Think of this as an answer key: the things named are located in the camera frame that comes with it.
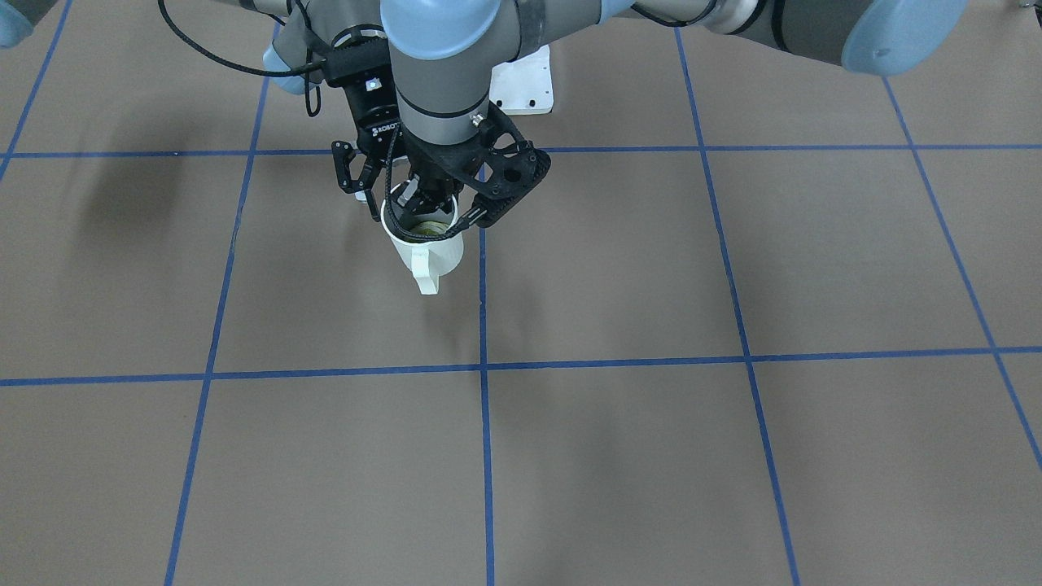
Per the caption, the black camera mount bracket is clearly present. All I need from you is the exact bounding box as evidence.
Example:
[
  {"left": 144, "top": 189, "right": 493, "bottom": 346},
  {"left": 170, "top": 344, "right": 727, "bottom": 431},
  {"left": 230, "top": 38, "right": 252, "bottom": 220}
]
[{"left": 401, "top": 103, "right": 551, "bottom": 229}]

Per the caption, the lemon slice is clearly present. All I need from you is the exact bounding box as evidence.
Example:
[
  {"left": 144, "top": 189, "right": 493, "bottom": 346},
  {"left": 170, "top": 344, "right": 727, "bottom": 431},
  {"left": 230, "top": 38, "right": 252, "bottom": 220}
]
[{"left": 407, "top": 220, "right": 450, "bottom": 242}]

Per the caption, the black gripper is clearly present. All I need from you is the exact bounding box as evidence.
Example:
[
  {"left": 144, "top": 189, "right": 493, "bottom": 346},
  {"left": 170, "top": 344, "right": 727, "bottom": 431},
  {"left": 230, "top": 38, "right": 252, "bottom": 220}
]
[
  {"left": 368, "top": 155, "right": 464, "bottom": 214},
  {"left": 324, "top": 38, "right": 405, "bottom": 196}
]

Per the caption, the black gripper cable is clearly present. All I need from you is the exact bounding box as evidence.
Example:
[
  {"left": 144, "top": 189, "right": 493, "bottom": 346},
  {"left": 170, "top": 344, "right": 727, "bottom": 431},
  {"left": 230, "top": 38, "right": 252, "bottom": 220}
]
[{"left": 157, "top": 0, "right": 343, "bottom": 117}]

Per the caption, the white HOME mug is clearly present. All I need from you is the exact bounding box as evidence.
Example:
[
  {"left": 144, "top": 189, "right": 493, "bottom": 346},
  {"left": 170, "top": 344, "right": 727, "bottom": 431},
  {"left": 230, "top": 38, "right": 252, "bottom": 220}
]
[{"left": 381, "top": 179, "right": 464, "bottom": 295}]

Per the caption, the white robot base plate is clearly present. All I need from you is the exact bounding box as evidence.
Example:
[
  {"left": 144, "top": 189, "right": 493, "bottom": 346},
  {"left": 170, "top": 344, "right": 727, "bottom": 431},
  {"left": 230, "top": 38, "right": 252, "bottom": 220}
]
[{"left": 490, "top": 45, "right": 554, "bottom": 116}]

